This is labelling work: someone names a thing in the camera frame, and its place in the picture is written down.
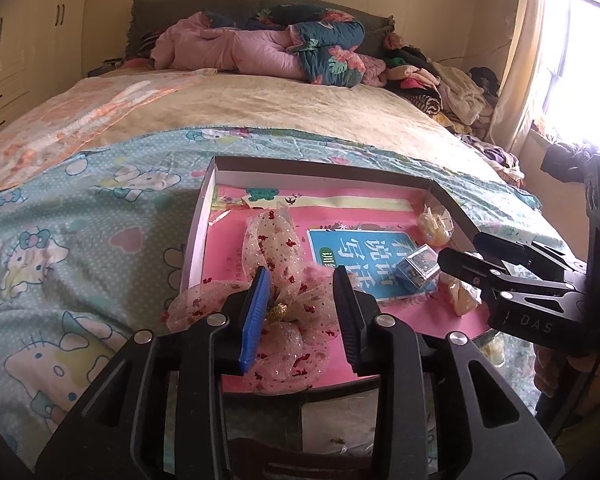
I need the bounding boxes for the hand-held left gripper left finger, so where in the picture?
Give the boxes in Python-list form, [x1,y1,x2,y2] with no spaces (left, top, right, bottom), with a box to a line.
[35,266,276,480]

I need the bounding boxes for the small clear plastic box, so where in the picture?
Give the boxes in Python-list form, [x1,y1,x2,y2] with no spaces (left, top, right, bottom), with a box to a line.
[395,246,440,291]

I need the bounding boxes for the navy floral quilt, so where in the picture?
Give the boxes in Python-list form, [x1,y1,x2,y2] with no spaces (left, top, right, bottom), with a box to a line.
[202,5,386,88]

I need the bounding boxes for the pink quilt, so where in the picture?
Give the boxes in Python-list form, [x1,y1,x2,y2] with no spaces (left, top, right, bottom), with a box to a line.
[150,12,306,78]

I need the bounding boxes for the white wardrobe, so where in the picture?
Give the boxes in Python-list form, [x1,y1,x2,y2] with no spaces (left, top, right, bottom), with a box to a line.
[0,0,93,146]

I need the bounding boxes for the orange floral blanket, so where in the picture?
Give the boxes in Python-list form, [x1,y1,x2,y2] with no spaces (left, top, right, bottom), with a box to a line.
[0,67,218,193]

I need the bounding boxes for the dark clothes on windowsill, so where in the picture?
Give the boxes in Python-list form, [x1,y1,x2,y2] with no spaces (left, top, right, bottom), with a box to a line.
[540,140,596,181]

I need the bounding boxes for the pile of clothes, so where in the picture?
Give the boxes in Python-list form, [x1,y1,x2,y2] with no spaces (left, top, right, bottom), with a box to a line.
[380,32,501,136]

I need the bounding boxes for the dark bedside table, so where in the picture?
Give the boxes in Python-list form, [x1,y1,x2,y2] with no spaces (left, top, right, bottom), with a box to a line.
[87,57,126,78]

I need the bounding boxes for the shallow cardboard box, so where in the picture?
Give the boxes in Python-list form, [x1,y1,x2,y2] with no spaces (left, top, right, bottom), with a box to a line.
[180,155,496,403]

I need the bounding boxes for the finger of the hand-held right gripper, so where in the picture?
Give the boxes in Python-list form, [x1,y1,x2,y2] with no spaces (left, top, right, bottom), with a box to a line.
[472,232,587,281]
[437,248,587,347]

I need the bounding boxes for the bright window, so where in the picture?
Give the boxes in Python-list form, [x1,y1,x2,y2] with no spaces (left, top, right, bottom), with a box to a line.
[540,0,600,156]

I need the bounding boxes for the cream curtain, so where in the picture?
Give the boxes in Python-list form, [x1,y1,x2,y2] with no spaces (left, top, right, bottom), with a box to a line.
[485,0,571,161]

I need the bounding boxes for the sheer spotted bow hair clip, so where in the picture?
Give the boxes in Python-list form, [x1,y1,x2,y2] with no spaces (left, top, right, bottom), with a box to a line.
[167,210,343,396]

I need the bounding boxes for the yellow bracelets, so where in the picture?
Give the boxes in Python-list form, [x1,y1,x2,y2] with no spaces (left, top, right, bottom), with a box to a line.
[417,205,453,246]

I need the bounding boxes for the person's right hand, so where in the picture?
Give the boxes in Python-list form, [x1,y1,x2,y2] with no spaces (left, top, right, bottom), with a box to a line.
[532,347,581,401]

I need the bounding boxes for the pale yellow hair accessory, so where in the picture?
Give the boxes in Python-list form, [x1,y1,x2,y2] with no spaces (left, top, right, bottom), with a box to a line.
[480,335,506,366]

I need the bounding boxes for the clear plastic packet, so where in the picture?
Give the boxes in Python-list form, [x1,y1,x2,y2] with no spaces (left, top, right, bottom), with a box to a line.
[300,395,381,461]

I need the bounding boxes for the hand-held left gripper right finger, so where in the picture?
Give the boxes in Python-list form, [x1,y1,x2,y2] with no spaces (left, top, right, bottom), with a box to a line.
[332,265,566,480]

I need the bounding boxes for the light blue cartoon cat blanket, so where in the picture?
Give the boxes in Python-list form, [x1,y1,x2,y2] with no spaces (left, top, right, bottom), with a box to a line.
[0,127,571,480]

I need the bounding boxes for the purple crumpled clothes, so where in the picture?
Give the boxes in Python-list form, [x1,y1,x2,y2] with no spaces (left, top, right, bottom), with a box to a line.
[460,132,526,186]

